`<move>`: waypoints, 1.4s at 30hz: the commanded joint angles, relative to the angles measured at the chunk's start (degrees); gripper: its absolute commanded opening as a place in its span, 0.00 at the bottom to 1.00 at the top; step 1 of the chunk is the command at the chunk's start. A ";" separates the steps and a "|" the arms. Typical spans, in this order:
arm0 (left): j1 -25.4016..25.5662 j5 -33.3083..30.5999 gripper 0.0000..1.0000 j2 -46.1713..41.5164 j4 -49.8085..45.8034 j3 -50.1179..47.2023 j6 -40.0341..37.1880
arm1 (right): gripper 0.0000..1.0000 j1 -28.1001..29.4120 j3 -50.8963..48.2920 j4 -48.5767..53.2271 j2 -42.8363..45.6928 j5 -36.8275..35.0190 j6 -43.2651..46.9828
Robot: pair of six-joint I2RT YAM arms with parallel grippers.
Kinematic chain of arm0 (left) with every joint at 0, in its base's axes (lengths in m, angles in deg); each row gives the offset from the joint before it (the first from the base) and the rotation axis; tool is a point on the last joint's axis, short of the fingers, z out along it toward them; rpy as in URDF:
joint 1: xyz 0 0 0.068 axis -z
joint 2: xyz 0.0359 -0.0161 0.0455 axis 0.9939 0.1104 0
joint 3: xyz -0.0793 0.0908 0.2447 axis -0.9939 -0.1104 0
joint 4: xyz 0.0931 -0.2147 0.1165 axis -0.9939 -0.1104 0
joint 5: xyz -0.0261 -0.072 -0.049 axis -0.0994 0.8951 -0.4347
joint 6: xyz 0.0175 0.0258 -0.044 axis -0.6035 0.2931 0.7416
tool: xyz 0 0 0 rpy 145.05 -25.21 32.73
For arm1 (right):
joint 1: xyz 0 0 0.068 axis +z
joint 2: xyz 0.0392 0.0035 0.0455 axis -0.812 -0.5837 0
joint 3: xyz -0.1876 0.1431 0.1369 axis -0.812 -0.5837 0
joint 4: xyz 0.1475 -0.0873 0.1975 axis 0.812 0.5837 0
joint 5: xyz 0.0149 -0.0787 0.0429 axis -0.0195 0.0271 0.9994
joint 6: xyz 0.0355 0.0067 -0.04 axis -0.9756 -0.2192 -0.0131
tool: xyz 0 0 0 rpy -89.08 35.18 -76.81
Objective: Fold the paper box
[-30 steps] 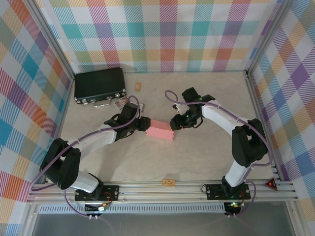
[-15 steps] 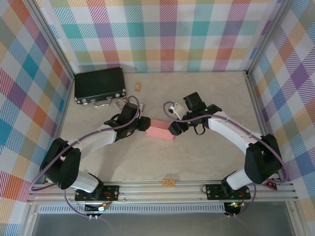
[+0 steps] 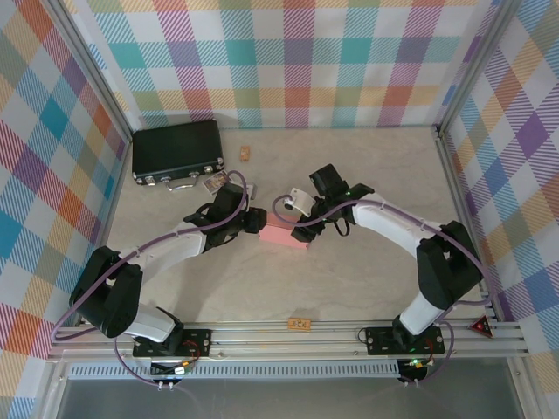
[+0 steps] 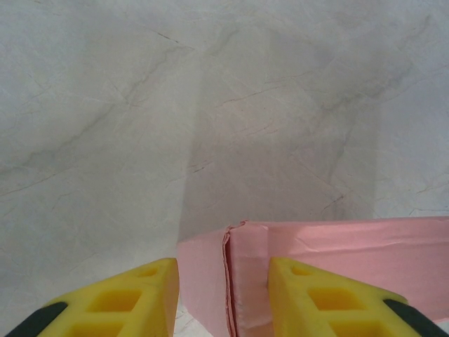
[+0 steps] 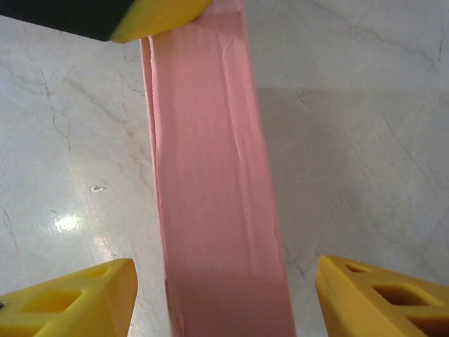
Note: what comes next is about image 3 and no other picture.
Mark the pink paper box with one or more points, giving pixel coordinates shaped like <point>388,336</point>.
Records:
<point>277,235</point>

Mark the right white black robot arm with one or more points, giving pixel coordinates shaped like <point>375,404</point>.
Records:
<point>384,222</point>

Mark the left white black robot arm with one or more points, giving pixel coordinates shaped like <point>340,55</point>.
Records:
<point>174,249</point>

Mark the small wooden block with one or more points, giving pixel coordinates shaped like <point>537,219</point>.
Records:
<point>245,153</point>

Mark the black briefcase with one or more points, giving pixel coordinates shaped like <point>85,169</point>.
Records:
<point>174,148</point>

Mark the small black electronics board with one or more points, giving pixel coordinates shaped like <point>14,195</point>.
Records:
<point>415,366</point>
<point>174,371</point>

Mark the red triangular button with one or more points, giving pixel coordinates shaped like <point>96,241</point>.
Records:
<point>481,326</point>

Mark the grey metal panel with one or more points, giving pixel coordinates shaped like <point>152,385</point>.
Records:
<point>284,401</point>

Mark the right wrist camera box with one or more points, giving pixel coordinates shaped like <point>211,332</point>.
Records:
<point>302,200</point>

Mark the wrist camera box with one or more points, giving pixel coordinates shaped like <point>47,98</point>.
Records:
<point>252,189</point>
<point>302,200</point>

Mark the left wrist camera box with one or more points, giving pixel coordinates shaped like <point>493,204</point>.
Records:
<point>252,189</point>

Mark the aluminium side rail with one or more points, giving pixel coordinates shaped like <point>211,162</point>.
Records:
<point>114,187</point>
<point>460,196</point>

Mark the orange tag on rail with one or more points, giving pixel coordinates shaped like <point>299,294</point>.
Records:
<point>299,324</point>

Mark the black base plate of left arm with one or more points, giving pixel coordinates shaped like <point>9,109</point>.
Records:
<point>196,342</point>

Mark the aluminium frame rail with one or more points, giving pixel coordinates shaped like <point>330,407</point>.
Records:
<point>284,340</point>

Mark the black base plate of right arm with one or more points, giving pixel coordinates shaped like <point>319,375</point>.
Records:
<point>380,340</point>

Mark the aluminium frame post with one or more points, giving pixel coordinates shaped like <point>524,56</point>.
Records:
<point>91,65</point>
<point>474,61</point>

